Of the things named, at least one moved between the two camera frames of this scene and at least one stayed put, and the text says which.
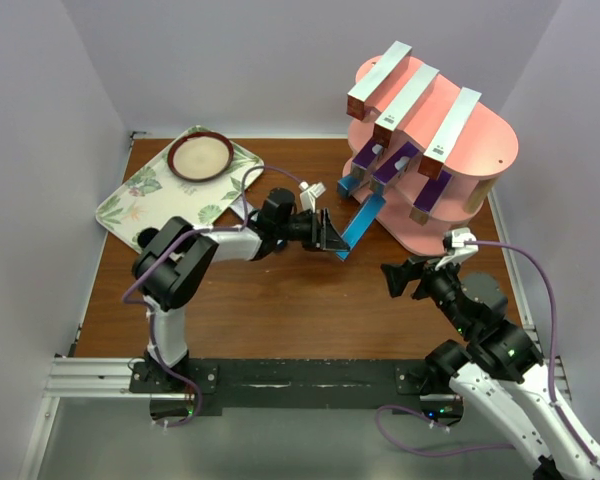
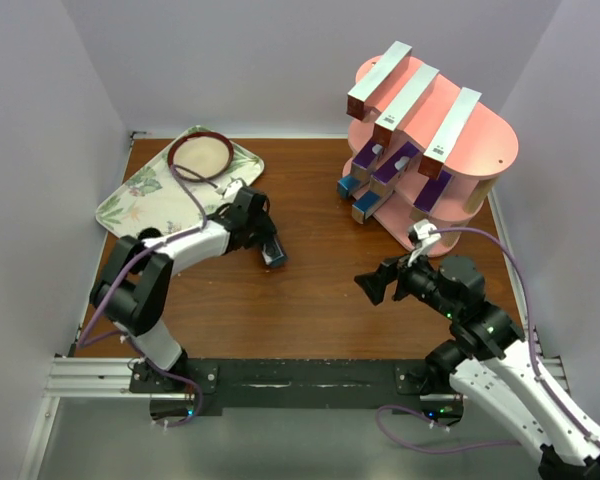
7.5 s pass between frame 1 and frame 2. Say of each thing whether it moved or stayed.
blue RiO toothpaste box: moved
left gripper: moved
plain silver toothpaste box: stayed
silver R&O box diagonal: stayed
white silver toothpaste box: stayed
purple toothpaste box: stayed
